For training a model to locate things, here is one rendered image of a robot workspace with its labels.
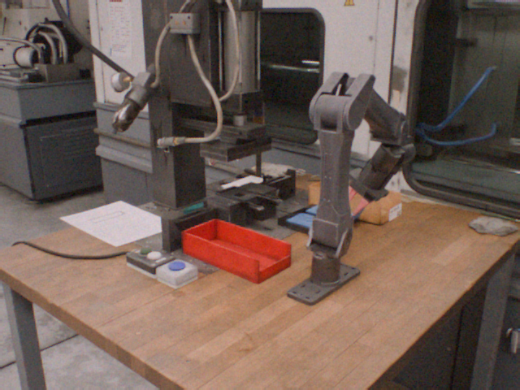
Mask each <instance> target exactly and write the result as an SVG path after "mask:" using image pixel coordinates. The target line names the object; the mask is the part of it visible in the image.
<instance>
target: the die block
mask: <svg viewBox="0 0 520 390"><path fill-rule="evenodd" d="M250 202H252V203H254V204H258V205H260V206H263V208H264V211H261V212H259V213H258V215H255V214H253V213H251V212H248V211H246V210H242V209H241V205H239V206H236V208H233V209H231V210H228V209H225V208H222V206H217V205H215V204H212V203H209V202H208V206H217V219H220V220H223V221H225V222H228V223H232V224H235V225H237V226H240V227H243V228H245V217H249V218H251V219H256V220H258V221H261V222H262V221H265V220H267V219H270V218H272V217H274V216H276V205H271V204H267V203H264V202H261V201H259V198H257V199H255V200H252V201H250Z"/></svg>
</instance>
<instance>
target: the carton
mask: <svg viewBox="0 0 520 390"><path fill-rule="evenodd" d="M388 191H389V194H388V195H387V196H386V197H381V198H380V200H379V201H373V202H372V203H371V204H369V205H367V206H366V207H365V210H364V211H363V212H362V214H360V215H359V217H358V218H357V221H362V222H365V223H370V224H374V225H376V226H380V227H381V226H382V225H384V224H385V223H387V222H389V221H391V220H393V219H395V218H396V217H398V216H400V215H401V208H402V202H401V194H402V193H401V192H397V191H393V190H389V189H388ZM319 194H320V181H318V182H315V183H313V184H310V185H309V203H308V205H309V204H312V203H314V204H317V205H318V203H319ZM361 199H363V196H360V195H359V194H358V193H356V194H355V195H354V196H353V198H352V199H351V201H350V202H349V207H350V209H351V214H353V212H354V211H355V210H356V208H357V205H358V203H359V202H360V201H361Z"/></svg>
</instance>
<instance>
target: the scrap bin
mask: <svg viewBox="0 0 520 390"><path fill-rule="evenodd" d="M182 246H183V254H186V255H188V256H190V257H193V258H196V259H198V260H200V261H203V262H206V263H209V264H210V265H213V266H215V267H218V268H220V269H223V270H225V271H228V272H230V273H232V274H234V275H238V276H240V277H242V278H244V279H246V280H249V281H252V282H254V283H256V284H260V283H261V282H262V281H264V280H267V279H269V278H270V277H272V276H273V275H276V274H277V273H280V272H281V271H284V270H285V269H287V268H289V267H290V266H291V264H292V244H291V243H288V242H286V241H283V240H279V239H275V238H273V237H270V236H266V235H263V234H261V233H258V232H254V231H251V230H249V229H246V228H243V227H240V226H237V225H235V224H232V223H228V222H225V221H223V220H220V219H214V220H211V221H209V222H207V223H203V224H200V225H197V226H196V227H192V228H190V229H187V230H185V231H182Z"/></svg>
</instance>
